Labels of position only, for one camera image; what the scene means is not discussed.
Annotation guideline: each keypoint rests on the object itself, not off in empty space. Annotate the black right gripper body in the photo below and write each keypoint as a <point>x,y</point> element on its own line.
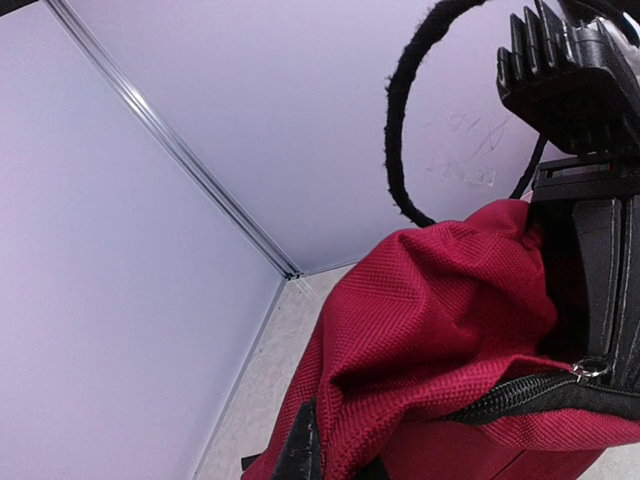
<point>590,207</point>

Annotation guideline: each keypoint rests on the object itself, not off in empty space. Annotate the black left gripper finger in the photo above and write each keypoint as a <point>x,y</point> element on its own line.
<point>299,458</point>

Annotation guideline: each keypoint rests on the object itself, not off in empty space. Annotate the red student backpack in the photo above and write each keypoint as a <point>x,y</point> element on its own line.
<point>443,355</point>

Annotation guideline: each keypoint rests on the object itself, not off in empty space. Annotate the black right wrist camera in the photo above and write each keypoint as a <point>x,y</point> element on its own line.
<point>572,83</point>

